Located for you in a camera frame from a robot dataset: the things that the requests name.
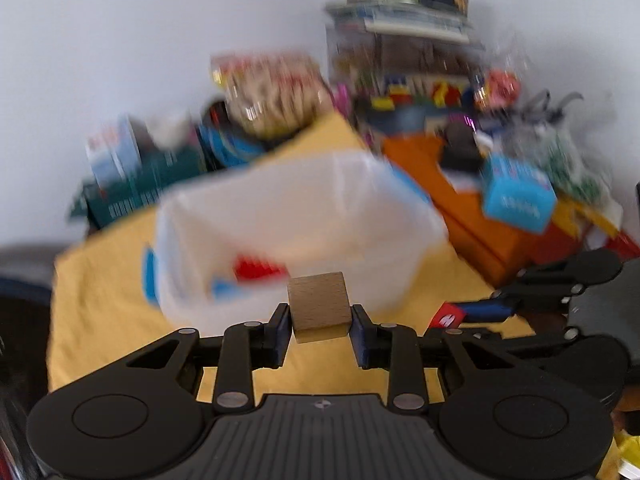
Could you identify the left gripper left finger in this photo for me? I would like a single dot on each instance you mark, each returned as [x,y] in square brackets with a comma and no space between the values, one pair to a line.
[242,349]

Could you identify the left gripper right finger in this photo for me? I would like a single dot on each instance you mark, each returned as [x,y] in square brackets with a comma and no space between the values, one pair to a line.
[400,351]

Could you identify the red long building block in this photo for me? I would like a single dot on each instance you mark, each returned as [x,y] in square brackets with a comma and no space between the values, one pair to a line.
[250,269]

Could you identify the wooden cube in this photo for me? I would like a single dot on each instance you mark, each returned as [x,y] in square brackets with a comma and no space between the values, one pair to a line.
[320,307]

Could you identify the red small cube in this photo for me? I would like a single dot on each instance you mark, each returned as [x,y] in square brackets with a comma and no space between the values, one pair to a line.
[447,316]

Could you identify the orange box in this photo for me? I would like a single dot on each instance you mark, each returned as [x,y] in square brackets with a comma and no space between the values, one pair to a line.
[494,249]

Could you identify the translucent plastic storage bin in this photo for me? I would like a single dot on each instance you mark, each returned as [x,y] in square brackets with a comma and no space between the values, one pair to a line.
[348,212]

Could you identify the blue cardboard box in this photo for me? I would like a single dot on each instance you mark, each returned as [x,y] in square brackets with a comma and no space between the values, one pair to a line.
[517,194]

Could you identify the dark green box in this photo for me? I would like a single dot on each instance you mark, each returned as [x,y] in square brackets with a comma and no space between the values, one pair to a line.
[103,206]

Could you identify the bag of wooden pieces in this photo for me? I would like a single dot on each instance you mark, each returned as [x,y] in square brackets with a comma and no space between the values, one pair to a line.
[272,95]

